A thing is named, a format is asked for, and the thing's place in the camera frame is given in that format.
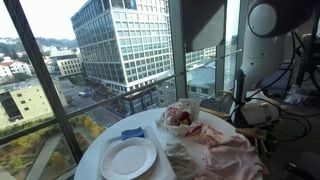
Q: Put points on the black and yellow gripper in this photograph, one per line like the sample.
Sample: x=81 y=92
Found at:
x=261 y=139

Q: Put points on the peach t-shirt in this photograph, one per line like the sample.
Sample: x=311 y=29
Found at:
x=226 y=157

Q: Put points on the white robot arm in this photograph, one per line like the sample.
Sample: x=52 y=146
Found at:
x=268 y=23

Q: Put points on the wooden chair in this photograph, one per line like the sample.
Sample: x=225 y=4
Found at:
x=216 y=113

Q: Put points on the red apple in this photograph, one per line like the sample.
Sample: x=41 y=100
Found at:
x=184 y=115

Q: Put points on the beige crumpled cloth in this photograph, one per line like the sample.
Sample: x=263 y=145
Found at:
x=183 y=165

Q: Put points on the red and white plastic bag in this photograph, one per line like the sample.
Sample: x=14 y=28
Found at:
x=170 y=122

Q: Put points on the blue sponge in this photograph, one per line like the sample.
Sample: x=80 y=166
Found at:
x=131 y=133

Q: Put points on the dark roller window shade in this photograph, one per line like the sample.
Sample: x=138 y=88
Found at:
x=203 y=23

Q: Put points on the white paper plate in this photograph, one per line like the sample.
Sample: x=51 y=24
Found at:
x=128 y=159

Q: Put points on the black window frame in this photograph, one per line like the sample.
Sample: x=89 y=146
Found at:
x=61 y=117

